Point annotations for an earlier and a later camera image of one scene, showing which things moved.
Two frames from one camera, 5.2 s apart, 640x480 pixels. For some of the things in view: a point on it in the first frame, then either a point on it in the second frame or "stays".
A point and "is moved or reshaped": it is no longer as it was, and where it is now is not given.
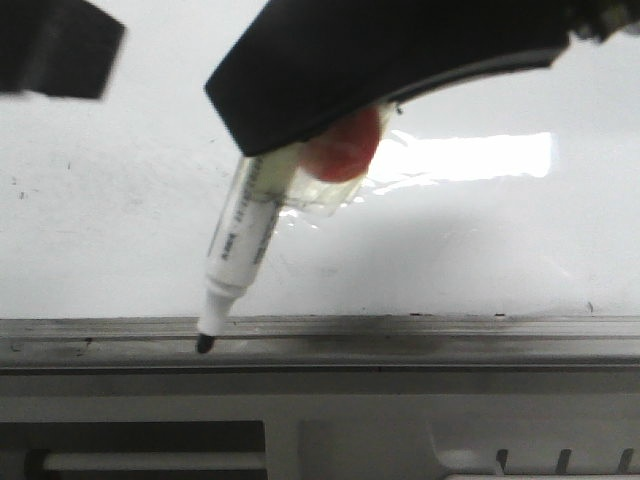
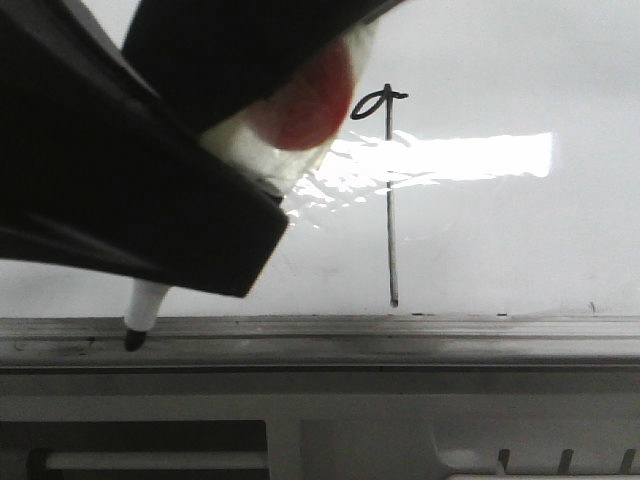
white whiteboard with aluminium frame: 502,231 stays
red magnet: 332,167 is moved or reshaped
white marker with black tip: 249,213 -> 143,305
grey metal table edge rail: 319,424 stays
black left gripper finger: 305,65 -> 214,60
